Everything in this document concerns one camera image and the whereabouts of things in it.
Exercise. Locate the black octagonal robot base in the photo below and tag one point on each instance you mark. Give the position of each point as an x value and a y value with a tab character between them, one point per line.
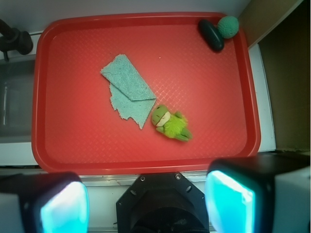
162	203

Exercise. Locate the clear plastic bin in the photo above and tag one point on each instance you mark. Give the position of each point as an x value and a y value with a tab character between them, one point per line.
16	99

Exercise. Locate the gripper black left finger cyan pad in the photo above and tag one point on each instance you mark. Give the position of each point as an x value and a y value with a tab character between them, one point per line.
43	203

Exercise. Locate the red plastic tray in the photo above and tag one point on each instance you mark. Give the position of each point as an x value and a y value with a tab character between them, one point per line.
74	126

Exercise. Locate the dark green oval stone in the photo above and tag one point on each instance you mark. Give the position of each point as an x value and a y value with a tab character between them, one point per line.
211	35

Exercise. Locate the black clamp mount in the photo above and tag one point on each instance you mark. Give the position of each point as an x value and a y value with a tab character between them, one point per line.
13	39

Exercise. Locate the teal folded cloth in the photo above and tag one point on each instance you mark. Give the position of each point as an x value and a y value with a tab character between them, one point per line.
131	96

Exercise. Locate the green crocheted ball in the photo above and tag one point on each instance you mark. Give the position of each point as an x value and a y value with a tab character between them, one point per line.
228	26

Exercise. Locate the brown cardboard box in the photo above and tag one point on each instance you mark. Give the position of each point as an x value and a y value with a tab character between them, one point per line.
281	31

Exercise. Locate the green plush frog toy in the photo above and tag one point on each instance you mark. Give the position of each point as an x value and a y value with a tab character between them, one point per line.
172	125

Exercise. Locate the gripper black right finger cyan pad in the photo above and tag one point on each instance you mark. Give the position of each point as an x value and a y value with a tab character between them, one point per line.
260	194

